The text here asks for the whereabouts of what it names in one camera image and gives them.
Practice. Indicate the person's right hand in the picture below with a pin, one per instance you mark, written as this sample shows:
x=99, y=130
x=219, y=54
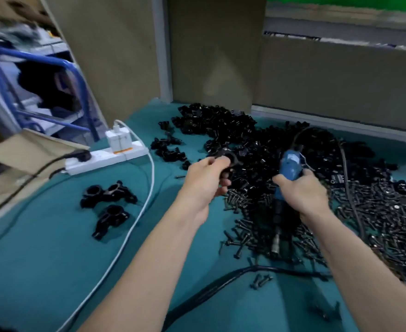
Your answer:
x=306, y=198

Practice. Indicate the person's left hand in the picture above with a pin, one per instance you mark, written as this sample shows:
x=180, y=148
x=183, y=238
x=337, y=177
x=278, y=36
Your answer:
x=197, y=190

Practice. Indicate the person's right thumb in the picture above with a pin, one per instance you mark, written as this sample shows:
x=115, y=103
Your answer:
x=281, y=181

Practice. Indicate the person's left thumb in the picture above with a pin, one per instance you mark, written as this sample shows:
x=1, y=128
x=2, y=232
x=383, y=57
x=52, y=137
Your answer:
x=218, y=162

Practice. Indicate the black clamp part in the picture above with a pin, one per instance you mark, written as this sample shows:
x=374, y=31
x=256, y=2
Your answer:
x=231, y=158

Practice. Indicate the blue electric screwdriver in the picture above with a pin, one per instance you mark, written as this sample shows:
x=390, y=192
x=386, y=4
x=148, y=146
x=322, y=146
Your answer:
x=290, y=164

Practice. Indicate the person's left forearm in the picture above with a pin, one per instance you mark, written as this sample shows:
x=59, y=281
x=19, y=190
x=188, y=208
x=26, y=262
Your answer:
x=151, y=273

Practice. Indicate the person's right forearm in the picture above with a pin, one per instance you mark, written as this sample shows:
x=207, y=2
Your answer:
x=362, y=273

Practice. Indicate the pile of black clamp pieces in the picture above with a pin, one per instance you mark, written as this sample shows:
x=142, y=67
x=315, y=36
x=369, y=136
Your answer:
x=275, y=141

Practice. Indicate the assembled black clamp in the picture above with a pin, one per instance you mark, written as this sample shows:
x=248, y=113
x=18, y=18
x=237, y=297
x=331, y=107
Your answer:
x=110, y=219
x=122, y=192
x=94, y=196

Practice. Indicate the white charger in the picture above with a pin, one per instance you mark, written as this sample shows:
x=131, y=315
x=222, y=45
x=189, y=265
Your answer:
x=119, y=140

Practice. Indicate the white power strip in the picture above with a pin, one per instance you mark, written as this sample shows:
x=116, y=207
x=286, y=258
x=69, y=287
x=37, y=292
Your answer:
x=106, y=160

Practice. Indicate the brown cardboard panel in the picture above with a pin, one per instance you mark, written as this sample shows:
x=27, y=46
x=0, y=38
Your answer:
x=341, y=79
x=216, y=48
x=109, y=55

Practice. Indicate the pile of black screws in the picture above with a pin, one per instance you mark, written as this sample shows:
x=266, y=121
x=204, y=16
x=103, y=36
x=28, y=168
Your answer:
x=389, y=217

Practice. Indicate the blue metal trolley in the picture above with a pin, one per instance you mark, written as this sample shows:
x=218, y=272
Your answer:
x=75, y=82

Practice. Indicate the brown cardboard box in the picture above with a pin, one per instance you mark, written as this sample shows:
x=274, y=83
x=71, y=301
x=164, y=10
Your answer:
x=19, y=159

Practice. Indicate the teal table mat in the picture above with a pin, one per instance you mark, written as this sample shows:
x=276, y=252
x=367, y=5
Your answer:
x=44, y=273

